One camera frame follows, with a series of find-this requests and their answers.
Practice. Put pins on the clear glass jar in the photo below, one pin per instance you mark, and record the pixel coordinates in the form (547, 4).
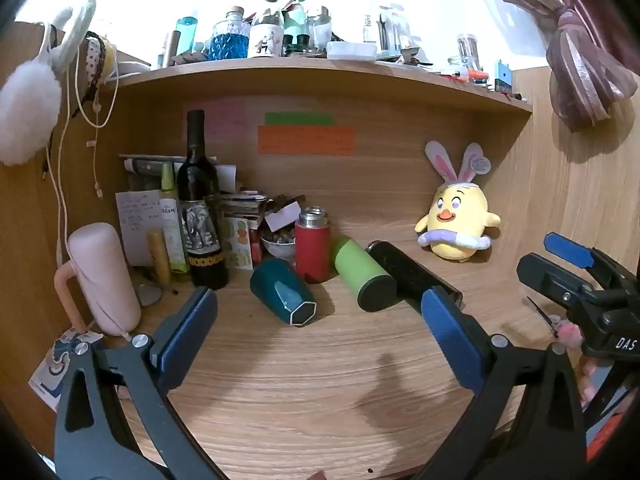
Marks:
(319, 27)

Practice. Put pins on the fruit sticker sheet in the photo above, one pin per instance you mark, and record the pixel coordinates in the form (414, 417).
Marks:
(237, 242)

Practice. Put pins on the dark wine bottle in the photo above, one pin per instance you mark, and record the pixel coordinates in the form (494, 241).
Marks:
(199, 200)

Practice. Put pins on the black bottle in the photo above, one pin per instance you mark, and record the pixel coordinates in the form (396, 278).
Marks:
(410, 270)

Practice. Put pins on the cardboard tube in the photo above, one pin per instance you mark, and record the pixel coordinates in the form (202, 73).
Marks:
(174, 44)

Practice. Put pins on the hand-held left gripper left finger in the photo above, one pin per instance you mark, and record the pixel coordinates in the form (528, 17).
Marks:
(186, 334)

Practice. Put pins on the pink sticky note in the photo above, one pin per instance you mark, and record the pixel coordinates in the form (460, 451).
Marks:
(225, 117)

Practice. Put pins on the person's right hand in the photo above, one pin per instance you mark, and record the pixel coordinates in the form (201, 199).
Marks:
(571, 333)

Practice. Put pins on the blue glass bottle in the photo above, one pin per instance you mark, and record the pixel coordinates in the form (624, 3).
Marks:
(229, 40)

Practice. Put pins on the polka dot headband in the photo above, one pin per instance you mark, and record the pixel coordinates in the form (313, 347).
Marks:
(95, 62)

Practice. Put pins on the white plastic box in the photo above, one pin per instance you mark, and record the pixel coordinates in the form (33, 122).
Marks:
(351, 51)

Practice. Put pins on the black hair clip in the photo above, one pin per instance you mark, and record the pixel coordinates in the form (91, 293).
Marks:
(415, 56)

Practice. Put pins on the white fluffy puff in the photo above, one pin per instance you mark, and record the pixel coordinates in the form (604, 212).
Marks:
(27, 110)

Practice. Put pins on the pink curtain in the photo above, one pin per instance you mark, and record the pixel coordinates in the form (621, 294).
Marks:
(580, 50)

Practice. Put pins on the green sticky note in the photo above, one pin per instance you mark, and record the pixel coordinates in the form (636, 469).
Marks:
(299, 118)

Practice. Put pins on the white card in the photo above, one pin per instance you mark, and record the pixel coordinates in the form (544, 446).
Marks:
(282, 218)

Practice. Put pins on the pink handheld appliance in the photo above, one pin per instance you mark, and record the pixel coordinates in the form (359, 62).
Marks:
(102, 270)

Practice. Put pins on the small white bowl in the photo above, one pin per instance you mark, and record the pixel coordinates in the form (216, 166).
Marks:
(279, 249)

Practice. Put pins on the yellow tube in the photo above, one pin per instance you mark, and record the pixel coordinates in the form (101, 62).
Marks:
(159, 257)

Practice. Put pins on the green tumbler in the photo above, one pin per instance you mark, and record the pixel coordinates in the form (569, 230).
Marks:
(360, 272)

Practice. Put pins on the clear acrylic organizer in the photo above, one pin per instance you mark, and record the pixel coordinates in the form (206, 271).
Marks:
(392, 30)

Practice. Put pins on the clear jar with dark contents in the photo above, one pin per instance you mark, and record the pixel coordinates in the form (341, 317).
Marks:
(467, 50)

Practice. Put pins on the handwritten paper note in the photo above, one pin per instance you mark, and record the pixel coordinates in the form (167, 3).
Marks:
(137, 222)

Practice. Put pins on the blue small box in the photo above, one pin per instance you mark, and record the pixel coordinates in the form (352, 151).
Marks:
(504, 76)

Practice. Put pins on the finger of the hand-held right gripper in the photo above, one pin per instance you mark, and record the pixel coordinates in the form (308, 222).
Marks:
(550, 276)
(567, 250)

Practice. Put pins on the stack of papers and books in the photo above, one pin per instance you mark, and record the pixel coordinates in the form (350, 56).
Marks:
(240, 202)

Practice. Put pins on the yellow chick plush toy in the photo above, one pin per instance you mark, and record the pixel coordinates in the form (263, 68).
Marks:
(457, 220)

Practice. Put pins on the blue and white booklet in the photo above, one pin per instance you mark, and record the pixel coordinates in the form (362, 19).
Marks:
(50, 370)

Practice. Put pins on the thin black tool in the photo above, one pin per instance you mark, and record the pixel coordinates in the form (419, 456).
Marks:
(544, 316)

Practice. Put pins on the white fluffy headband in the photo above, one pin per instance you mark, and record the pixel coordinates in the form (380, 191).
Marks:
(75, 22)

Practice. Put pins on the green tube bottle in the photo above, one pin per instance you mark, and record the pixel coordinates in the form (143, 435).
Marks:
(170, 225)

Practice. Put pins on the orange sticky note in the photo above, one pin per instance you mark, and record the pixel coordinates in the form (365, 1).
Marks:
(306, 140)

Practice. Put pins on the red thermos bottle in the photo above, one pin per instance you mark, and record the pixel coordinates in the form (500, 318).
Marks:
(311, 247)

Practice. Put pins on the green capped bottle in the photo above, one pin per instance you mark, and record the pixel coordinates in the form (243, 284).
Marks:
(295, 25)

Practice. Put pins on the teal faceted cup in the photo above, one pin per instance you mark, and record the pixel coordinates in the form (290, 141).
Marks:
(280, 287)

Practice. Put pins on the wooden shelf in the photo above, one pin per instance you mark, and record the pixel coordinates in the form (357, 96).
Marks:
(320, 77)

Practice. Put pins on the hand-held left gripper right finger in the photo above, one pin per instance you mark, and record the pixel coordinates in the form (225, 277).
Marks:
(450, 341)

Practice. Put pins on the small round mirror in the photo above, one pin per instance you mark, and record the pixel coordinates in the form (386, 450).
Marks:
(149, 295)

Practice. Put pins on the clear corked bottle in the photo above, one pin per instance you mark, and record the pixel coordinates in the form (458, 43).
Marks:
(267, 30)

